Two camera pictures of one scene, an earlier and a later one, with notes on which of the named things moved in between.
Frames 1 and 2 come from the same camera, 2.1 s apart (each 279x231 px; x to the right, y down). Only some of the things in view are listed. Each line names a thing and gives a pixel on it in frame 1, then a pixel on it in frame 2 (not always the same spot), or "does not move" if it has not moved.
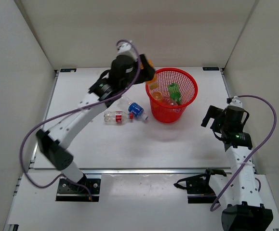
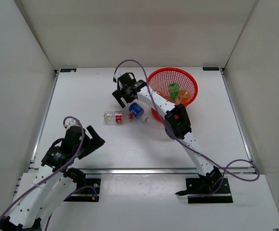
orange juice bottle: [152, 83] → [183, 97]
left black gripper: [147, 73] → [97, 142]
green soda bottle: [175, 92] does not move
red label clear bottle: [117, 118] does not move
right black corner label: [210, 68] does not move
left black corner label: [68, 70] does not move
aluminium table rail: [37, 169] does not move
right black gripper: [213, 112] → [118, 94]
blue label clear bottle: [135, 108] does not move
